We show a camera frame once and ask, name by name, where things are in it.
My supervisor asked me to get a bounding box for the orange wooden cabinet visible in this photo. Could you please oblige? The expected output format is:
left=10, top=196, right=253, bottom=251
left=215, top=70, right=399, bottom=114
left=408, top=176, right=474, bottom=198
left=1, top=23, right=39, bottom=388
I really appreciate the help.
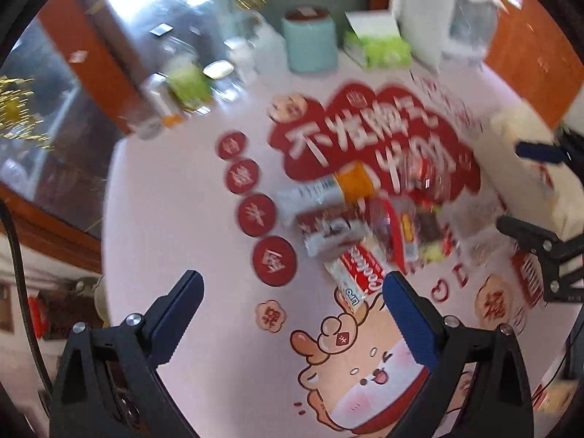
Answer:
left=485, top=0, right=583, bottom=128

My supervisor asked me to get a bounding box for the white countertop appliance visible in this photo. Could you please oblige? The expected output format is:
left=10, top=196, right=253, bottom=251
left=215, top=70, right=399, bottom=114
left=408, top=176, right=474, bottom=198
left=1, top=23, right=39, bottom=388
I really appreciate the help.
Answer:
left=388, top=0, right=504, bottom=72

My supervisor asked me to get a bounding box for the teal cylindrical canister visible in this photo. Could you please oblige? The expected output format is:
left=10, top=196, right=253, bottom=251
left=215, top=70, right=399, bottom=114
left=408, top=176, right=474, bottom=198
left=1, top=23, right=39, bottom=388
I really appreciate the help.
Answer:
left=282, top=6, right=338, bottom=74

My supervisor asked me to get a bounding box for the orange white snack packet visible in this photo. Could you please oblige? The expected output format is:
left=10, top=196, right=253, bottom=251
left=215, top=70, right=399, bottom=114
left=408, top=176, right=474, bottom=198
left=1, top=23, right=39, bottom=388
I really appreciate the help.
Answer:
left=275, top=161, right=381, bottom=226

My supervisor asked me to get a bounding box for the green tissue box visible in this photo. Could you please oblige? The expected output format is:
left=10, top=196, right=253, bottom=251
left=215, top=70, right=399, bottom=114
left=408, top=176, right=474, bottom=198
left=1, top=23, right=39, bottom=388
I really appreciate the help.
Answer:
left=343, top=10, right=412, bottom=71

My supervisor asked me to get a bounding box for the green pastry packet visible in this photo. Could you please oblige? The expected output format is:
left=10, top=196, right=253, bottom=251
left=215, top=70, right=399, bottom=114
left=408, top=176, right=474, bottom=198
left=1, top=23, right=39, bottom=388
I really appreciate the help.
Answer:
left=419, top=238, right=450, bottom=264

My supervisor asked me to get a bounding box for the brown white snack packet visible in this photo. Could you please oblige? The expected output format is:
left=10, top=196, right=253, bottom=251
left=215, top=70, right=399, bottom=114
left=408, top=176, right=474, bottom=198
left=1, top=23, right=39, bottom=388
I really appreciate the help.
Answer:
left=296, top=204, right=369, bottom=258

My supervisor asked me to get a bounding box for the white plastic storage bin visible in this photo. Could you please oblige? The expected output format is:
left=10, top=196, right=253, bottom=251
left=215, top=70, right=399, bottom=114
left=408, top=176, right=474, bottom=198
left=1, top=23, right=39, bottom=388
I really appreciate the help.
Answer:
left=491, top=104, right=583, bottom=239

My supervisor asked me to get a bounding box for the dark snack clear packet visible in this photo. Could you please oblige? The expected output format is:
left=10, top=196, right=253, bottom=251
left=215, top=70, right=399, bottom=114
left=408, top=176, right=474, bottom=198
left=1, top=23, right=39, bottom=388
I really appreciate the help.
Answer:
left=415, top=206, right=445, bottom=246

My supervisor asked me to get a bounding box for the red white cookies packet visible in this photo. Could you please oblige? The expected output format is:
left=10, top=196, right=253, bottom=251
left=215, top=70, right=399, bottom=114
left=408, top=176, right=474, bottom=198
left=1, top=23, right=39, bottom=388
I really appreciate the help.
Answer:
left=324, top=235, right=391, bottom=312

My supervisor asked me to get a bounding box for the pink printed table mat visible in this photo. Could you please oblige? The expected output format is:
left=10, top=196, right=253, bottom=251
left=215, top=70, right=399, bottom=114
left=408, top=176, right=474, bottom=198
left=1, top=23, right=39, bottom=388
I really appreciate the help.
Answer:
left=102, top=57, right=580, bottom=437

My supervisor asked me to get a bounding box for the green label glass jar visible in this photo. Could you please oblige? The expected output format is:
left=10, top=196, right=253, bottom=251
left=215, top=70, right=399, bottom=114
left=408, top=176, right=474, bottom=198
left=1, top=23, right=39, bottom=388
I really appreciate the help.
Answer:
left=164, top=53, right=212, bottom=113

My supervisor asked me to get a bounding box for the black cable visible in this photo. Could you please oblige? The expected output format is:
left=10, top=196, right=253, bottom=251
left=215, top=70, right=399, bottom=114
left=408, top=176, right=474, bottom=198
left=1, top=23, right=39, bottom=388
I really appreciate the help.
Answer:
left=0, top=200, right=54, bottom=393

